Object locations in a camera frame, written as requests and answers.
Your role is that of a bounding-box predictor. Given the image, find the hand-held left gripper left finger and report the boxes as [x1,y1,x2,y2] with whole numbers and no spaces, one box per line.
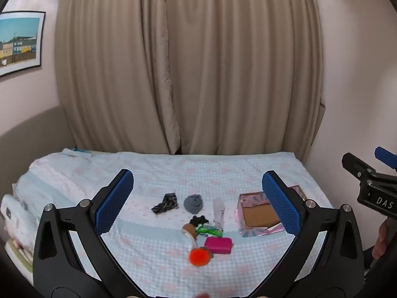
[33,168,147,298]

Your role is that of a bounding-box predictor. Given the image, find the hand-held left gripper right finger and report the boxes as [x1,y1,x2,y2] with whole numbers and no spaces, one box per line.
[261,170,365,298]

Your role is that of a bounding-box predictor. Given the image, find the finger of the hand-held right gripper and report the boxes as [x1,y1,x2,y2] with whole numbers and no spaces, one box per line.
[341,152,377,181]
[374,147,397,172]

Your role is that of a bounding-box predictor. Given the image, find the pink cardboard box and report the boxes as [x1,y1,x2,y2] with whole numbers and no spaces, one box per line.
[237,184,308,238]

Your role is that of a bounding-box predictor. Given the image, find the black patterned scarf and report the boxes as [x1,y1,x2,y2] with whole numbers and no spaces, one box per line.
[151,193,180,216]

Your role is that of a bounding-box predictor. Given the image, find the white sock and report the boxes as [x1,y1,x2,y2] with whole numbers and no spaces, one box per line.
[212,199,226,228]

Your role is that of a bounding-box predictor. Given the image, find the pink pouch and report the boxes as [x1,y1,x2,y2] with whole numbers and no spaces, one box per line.
[204,237,234,255]

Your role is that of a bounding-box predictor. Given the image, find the green packet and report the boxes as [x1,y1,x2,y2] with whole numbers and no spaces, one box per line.
[196,223,224,238]

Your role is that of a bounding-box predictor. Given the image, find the brown and white toy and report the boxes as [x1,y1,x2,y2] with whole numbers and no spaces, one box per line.
[182,223,199,251]

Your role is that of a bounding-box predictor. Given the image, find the grey sock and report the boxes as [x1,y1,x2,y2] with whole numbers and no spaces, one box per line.
[183,194,205,215]

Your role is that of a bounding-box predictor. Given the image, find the black sock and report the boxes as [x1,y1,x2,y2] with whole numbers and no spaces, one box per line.
[189,215,209,227]

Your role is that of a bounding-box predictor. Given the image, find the orange pom-pom ball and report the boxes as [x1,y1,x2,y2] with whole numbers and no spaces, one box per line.
[188,246,215,268]

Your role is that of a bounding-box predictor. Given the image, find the person's right hand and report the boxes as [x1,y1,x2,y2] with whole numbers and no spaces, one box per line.
[371,219,392,261]

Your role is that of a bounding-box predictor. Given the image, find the light blue checked blanket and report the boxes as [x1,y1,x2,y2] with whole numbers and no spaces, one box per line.
[12,148,336,298]

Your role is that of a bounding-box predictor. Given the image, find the beige padded headboard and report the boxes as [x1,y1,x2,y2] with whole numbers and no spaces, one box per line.
[0,106,76,194]

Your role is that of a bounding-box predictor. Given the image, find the folded cream bedding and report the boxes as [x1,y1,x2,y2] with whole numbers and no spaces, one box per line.
[4,239,34,284]

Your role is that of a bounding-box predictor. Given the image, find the beige curtain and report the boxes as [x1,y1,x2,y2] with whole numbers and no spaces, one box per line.
[55,0,327,162]

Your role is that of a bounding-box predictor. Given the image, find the framed wall poster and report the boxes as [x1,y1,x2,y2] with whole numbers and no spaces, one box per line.
[0,10,47,78]

